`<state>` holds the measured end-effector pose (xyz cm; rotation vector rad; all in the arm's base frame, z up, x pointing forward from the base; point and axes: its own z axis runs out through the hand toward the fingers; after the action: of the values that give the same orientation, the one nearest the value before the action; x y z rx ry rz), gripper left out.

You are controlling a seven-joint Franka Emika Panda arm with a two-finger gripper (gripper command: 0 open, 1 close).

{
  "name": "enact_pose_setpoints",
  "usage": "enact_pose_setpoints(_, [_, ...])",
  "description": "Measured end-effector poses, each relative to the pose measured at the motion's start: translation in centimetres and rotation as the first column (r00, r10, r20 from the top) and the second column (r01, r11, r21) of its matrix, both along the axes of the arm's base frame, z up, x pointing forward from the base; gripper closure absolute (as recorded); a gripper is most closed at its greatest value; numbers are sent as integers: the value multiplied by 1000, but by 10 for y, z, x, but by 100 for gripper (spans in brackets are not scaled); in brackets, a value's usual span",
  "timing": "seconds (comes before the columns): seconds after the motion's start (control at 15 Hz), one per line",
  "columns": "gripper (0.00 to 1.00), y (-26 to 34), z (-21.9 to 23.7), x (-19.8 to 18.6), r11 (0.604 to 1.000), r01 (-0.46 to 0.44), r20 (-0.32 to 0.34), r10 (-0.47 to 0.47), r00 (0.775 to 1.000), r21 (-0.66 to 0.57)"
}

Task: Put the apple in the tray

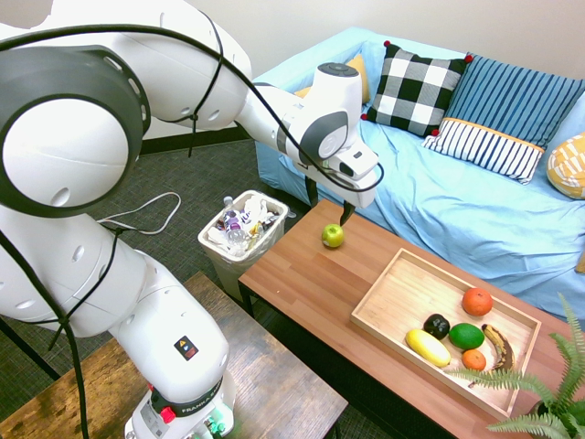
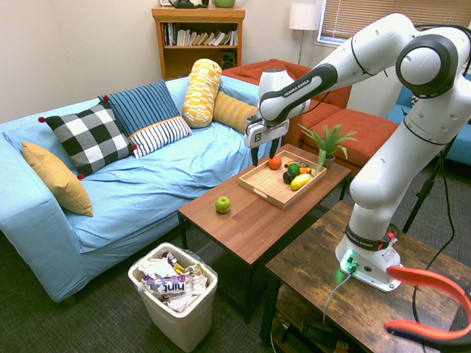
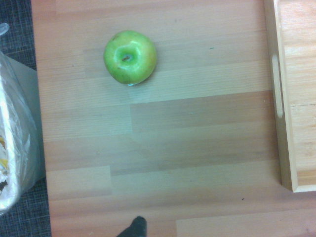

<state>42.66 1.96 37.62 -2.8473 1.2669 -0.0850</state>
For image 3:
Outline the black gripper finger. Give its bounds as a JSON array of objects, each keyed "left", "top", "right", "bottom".
[{"left": 116, "top": 216, "right": 148, "bottom": 237}]

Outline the green apple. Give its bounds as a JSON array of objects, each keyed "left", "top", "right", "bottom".
[{"left": 103, "top": 30, "right": 158, "bottom": 85}]

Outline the light wooden tray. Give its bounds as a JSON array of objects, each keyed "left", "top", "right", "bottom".
[{"left": 263, "top": 0, "right": 316, "bottom": 194}]

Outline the clear plastic bag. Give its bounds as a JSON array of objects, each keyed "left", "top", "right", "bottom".
[{"left": 0, "top": 22, "right": 47, "bottom": 217}]

